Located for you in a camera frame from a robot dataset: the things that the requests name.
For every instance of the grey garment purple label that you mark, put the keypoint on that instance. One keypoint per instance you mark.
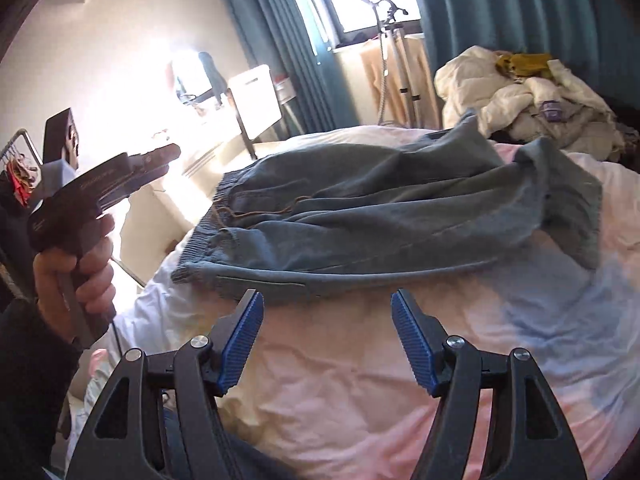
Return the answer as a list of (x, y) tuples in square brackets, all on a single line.
[(550, 110)]

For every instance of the person's left forearm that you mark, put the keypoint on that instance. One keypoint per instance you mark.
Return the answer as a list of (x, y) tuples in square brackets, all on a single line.
[(30, 385)]

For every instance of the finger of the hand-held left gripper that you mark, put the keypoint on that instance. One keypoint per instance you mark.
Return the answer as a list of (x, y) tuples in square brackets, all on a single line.
[(150, 162)]

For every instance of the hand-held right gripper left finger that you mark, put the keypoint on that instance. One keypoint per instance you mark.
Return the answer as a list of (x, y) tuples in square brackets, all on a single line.
[(242, 345)]

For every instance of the pile of cream clothes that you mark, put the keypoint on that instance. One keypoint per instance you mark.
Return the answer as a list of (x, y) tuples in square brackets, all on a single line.
[(475, 80)]

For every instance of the white chair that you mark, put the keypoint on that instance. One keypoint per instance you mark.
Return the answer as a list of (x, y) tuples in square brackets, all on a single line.
[(255, 100)]

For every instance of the mustard yellow cloth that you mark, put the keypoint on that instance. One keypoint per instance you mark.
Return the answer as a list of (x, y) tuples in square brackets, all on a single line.
[(525, 64)]

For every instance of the metal garment steamer stand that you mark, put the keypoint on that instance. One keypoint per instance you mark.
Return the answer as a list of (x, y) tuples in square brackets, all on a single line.
[(395, 55)]

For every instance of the teal curtain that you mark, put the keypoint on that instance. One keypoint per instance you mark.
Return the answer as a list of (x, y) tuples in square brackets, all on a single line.
[(270, 35), (500, 10)]

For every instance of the person's left hand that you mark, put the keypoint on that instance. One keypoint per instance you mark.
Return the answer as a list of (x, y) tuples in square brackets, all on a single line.
[(97, 270)]

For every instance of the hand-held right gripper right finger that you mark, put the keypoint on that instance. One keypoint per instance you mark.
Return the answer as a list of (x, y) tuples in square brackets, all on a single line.
[(415, 345)]

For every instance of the pastel quilted blanket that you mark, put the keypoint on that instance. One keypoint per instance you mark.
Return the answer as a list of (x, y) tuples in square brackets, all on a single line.
[(350, 385)]

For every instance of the clothes rack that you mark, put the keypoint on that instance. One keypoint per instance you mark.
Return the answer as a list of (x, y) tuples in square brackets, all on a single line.
[(20, 170)]

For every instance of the blue denim pants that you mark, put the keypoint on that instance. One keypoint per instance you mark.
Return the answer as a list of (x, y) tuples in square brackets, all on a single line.
[(375, 200)]

